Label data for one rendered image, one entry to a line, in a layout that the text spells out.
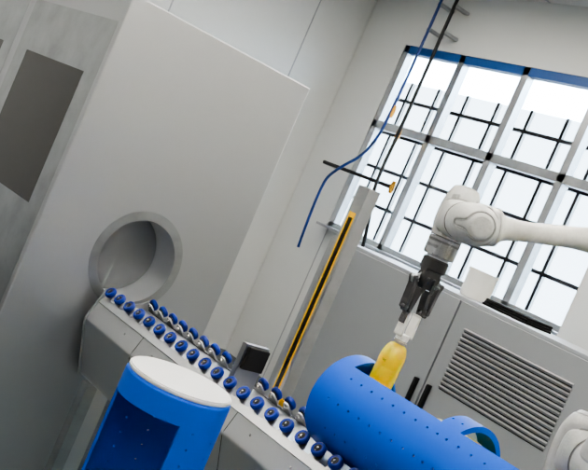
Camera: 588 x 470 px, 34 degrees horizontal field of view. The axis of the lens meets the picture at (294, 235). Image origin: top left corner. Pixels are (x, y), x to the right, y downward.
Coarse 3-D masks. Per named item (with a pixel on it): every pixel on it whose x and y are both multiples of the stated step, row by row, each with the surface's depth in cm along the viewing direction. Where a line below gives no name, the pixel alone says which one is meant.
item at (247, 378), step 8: (248, 344) 306; (240, 352) 306; (248, 352) 305; (256, 352) 306; (264, 352) 309; (240, 360) 306; (248, 360) 305; (256, 360) 307; (264, 360) 310; (232, 368) 307; (240, 368) 307; (248, 368) 306; (256, 368) 308; (240, 376) 307; (248, 376) 310; (256, 376) 312; (240, 384) 309; (248, 384) 311
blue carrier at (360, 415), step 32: (320, 384) 265; (352, 384) 260; (320, 416) 262; (352, 416) 254; (384, 416) 247; (416, 416) 243; (352, 448) 252; (384, 448) 243; (416, 448) 237; (448, 448) 232; (480, 448) 229
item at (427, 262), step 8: (424, 256) 264; (424, 264) 263; (432, 264) 262; (440, 264) 262; (448, 264) 264; (424, 272) 262; (432, 272) 264; (440, 272) 262; (424, 280) 263; (432, 280) 265; (440, 280) 267
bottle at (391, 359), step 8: (392, 344) 265; (400, 344) 265; (384, 352) 265; (392, 352) 263; (400, 352) 264; (384, 360) 264; (392, 360) 263; (400, 360) 264; (376, 368) 265; (384, 368) 264; (392, 368) 263; (400, 368) 265; (376, 376) 264; (384, 376) 263; (392, 376) 264; (384, 384) 264; (392, 384) 265
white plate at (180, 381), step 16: (144, 368) 238; (160, 368) 244; (176, 368) 252; (160, 384) 230; (176, 384) 236; (192, 384) 243; (208, 384) 250; (192, 400) 231; (208, 400) 234; (224, 400) 241
